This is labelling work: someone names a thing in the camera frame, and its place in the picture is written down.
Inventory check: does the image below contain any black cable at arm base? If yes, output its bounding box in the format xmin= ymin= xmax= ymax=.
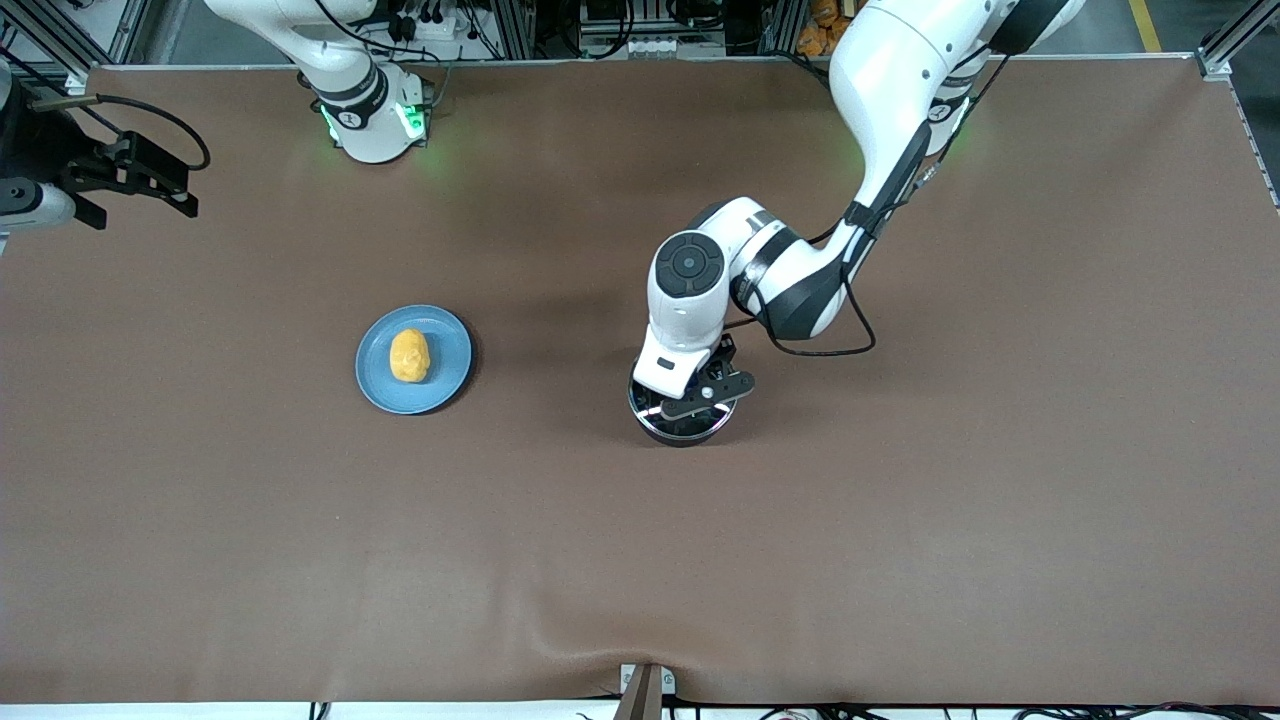
xmin=785 ymin=50 xmax=839 ymax=89

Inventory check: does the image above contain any aluminium frame profile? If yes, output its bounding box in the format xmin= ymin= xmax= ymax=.
xmin=1197 ymin=0 xmax=1280 ymax=83
xmin=0 ymin=0 xmax=151 ymax=91

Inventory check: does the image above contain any pile of orange toy foods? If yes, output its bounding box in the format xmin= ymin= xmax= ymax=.
xmin=797 ymin=0 xmax=866 ymax=57

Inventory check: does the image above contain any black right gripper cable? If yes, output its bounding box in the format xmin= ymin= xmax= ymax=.
xmin=30 ymin=93 xmax=211 ymax=173

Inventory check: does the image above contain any metal bracket with post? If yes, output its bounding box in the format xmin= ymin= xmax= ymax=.
xmin=615 ymin=663 xmax=677 ymax=720

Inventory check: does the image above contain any dark pot with blue handle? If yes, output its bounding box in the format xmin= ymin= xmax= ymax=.
xmin=628 ymin=365 xmax=738 ymax=448

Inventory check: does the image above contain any blue round plate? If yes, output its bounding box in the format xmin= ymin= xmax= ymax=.
xmin=355 ymin=304 xmax=473 ymax=416

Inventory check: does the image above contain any brown table mat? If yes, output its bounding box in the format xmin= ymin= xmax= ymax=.
xmin=0 ymin=62 xmax=1280 ymax=706

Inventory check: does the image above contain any white power strip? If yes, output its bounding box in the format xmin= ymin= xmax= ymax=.
xmin=392 ymin=10 xmax=471 ymax=43

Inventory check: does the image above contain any yellow toy potato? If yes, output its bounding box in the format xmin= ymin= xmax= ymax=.
xmin=388 ymin=328 xmax=432 ymax=385

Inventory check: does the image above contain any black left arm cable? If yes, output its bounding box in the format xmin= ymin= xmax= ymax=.
xmin=735 ymin=45 xmax=1016 ymax=359

